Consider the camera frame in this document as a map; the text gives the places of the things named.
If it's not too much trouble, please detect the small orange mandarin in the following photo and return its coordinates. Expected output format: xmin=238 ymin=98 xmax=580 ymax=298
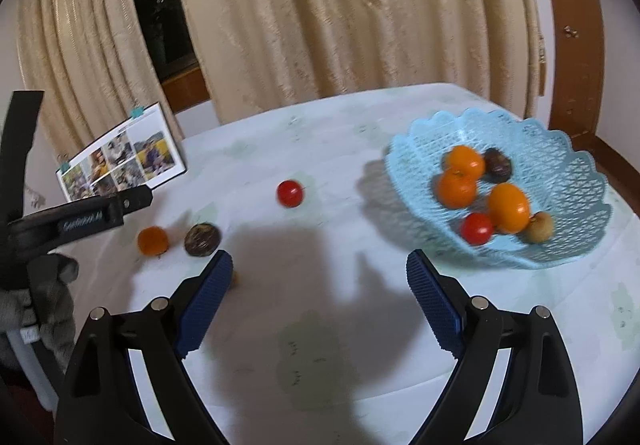
xmin=137 ymin=226 xmax=169 ymax=257

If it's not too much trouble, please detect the small brown longan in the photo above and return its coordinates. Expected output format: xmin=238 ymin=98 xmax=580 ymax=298
xmin=522 ymin=211 xmax=554 ymax=243
xmin=229 ymin=271 xmax=240 ymax=289

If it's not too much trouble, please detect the yellow-orange oval fruit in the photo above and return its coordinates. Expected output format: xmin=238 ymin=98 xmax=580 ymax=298
xmin=487 ymin=183 xmax=530 ymax=234

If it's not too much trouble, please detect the light blue plastic basket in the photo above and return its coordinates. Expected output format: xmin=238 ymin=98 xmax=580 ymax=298
xmin=385 ymin=108 xmax=612 ymax=269

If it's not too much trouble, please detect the large orange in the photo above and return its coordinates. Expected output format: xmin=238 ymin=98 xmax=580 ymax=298
xmin=435 ymin=169 xmax=477 ymax=210

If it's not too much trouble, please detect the dark passion fruit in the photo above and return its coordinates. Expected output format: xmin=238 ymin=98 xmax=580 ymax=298
xmin=484 ymin=147 xmax=513 ymax=184
xmin=183 ymin=223 xmax=221 ymax=257

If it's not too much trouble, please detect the grey gloved left hand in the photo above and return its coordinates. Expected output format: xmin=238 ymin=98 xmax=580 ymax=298
xmin=1 ymin=253 xmax=79 ymax=371

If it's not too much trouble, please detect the left teal binder clip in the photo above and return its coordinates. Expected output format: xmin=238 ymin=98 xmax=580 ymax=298
xmin=58 ymin=162 xmax=70 ymax=174

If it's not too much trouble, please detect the teal binder clip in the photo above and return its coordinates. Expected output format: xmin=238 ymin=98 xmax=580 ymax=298
xmin=58 ymin=162 xmax=70 ymax=174
xmin=130 ymin=106 xmax=144 ymax=119

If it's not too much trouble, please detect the photo collage board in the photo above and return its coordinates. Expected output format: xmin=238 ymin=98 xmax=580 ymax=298
xmin=56 ymin=104 xmax=186 ymax=202

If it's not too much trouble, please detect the right teal binder clip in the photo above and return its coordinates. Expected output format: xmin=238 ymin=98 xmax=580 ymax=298
xmin=130 ymin=106 xmax=144 ymax=119

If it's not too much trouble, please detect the beige curtain left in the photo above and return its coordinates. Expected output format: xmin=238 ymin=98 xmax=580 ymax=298
xmin=17 ymin=0 xmax=182 ymax=162

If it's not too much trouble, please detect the beige curtain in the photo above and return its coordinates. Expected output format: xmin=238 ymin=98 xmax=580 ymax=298
xmin=181 ymin=0 xmax=540 ymax=123
xmin=17 ymin=0 xmax=182 ymax=162

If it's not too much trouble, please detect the white patterned tablecloth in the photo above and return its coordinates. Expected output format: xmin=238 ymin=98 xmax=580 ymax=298
xmin=46 ymin=82 xmax=640 ymax=445

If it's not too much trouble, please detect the small red cherry tomato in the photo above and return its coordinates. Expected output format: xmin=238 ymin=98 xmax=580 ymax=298
xmin=277 ymin=180 xmax=304 ymax=208

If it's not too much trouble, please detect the brown wooden door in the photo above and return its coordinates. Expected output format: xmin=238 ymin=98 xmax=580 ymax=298
xmin=550 ymin=0 xmax=639 ymax=212

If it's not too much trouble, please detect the beige curtain right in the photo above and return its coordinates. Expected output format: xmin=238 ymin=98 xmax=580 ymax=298
xmin=181 ymin=0 xmax=540 ymax=123

